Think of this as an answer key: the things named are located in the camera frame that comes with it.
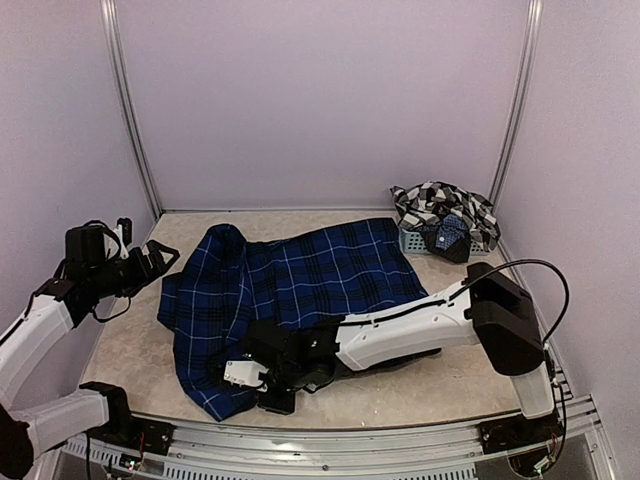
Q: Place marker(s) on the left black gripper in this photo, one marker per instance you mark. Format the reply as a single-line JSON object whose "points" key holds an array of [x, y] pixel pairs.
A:
{"points": [[145, 274]]}

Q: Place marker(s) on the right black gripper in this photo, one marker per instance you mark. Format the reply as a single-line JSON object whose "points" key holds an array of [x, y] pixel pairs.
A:
{"points": [[283, 404]]}

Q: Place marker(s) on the blue plaid long sleeve shirt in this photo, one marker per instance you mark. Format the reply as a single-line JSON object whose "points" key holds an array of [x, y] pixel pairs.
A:
{"points": [[229, 282]]}

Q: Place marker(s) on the light blue plastic basket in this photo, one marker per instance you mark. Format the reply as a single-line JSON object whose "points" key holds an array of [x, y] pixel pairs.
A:
{"points": [[413, 243]]}

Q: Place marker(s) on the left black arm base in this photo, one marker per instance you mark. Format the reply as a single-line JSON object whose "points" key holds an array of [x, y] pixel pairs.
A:
{"points": [[126, 430]]}

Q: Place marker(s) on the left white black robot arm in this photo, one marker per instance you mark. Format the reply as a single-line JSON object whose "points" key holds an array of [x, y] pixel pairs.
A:
{"points": [[100, 262]]}

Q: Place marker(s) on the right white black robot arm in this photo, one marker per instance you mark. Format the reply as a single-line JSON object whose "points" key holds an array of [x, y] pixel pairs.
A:
{"points": [[486, 308]]}

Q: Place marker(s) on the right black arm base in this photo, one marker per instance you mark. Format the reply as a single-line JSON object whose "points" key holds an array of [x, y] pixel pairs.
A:
{"points": [[516, 431]]}

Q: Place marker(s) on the black white checkered shirt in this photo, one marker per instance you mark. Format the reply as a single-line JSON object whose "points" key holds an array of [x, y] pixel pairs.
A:
{"points": [[429, 203]]}

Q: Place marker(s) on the small blue check shirt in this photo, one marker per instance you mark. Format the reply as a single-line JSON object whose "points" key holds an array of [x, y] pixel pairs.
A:
{"points": [[447, 233]]}

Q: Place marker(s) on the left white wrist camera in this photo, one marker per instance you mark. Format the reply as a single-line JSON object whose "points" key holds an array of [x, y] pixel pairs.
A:
{"points": [[124, 232]]}

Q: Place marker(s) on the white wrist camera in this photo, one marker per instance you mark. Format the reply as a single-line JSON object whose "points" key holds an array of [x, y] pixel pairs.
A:
{"points": [[246, 373], [124, 232]]}

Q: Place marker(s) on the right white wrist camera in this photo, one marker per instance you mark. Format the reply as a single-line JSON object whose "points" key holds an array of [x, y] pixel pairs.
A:
{"points": [[246, 373]]}

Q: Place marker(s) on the front aluminium rail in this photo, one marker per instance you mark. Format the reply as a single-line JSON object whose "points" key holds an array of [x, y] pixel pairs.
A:
{"points": [[451, 450]]}

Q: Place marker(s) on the left aluminium frame post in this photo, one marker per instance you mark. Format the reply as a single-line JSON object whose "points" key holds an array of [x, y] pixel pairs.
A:
{"points": [[116, 55]]}

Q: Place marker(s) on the aluminium frame post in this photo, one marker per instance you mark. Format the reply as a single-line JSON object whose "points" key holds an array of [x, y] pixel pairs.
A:
{"points": [[519, 98], [116, 55]]}

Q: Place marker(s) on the right aluminium frame post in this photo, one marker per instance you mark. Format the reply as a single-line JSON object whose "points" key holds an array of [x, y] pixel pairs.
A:
{"points": [[519, 98]]}

